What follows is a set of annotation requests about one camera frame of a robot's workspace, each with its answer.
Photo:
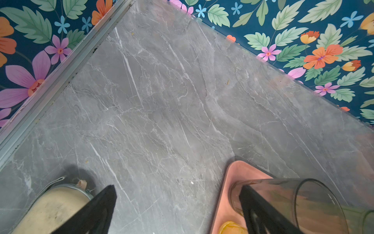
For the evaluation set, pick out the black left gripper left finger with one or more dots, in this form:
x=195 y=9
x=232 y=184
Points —
x=95 y=217

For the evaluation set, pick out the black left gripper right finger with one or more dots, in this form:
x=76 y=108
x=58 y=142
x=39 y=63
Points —
x=261 y=217

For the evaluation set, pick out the yellow transparent cup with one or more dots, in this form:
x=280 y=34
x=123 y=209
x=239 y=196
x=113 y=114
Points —
x=231 y=227

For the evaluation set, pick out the grey transparent cup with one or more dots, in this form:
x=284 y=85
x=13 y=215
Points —
x=307 y=203

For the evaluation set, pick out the green tall transparent cup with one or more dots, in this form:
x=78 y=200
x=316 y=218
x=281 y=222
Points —
x=359 y=221

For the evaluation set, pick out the pink plastic tray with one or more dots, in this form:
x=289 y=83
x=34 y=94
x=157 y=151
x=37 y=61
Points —
x=236 y=171

